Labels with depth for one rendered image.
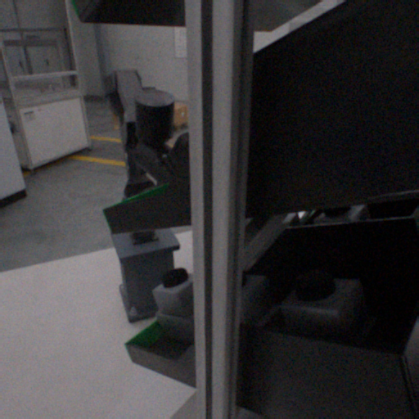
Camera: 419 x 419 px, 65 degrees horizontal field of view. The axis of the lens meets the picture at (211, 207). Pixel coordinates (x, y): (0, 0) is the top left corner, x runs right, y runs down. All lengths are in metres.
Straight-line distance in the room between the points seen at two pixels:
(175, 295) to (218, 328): 0.17
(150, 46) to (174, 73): 0.95
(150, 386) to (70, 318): 0.30
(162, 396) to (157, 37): 9.61
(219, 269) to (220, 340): 0.05
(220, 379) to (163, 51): 9.82
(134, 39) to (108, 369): 9.89
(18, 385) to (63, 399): 0.11
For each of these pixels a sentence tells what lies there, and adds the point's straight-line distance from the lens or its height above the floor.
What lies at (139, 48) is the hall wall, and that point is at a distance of 10.32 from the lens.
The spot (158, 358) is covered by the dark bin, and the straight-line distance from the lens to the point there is 0.35.
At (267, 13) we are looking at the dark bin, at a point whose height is 1.52.
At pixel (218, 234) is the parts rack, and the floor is 1.42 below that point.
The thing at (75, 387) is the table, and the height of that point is 0.86.
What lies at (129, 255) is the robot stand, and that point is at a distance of 0.79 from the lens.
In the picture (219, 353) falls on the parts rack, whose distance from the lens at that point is 0.20.
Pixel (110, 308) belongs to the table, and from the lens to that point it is 0.97.
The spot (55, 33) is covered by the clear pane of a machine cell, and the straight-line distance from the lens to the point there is 5.11.
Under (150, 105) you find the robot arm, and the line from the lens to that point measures 0.48.
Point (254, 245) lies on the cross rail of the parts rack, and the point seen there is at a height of 1.39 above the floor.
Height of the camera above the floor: 1.50
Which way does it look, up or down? 26 degrees down
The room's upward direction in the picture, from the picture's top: straight up
